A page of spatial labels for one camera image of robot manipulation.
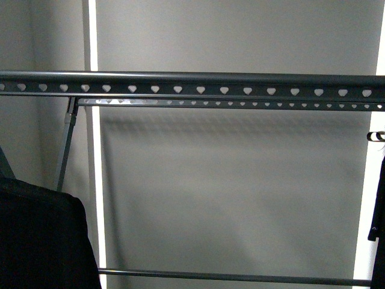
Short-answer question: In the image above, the black printed t-shirt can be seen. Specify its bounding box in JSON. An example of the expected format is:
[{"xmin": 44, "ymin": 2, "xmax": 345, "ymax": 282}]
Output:
[{"xmin": 1, "ymin": 178, "xmax": 101, "ymax": 288}]

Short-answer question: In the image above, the dark grey clothes rack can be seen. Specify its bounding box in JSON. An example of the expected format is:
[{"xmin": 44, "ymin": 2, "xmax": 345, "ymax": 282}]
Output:
[{"xmin": 0, "ymin": 70, "xmax": 385, "ymax": 287}]

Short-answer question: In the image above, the chrome hanger hook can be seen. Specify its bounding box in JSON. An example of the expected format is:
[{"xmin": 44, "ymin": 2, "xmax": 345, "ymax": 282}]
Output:
[{"xmin": 366, "ymin": 131, "xmax": 385, "ymax": 142}]

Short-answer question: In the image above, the black garment with white logo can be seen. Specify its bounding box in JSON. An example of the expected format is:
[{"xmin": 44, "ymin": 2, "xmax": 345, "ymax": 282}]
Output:
[{"xmin": 368, "ymin": 159, "xmax": 384, "ymax": 289}]

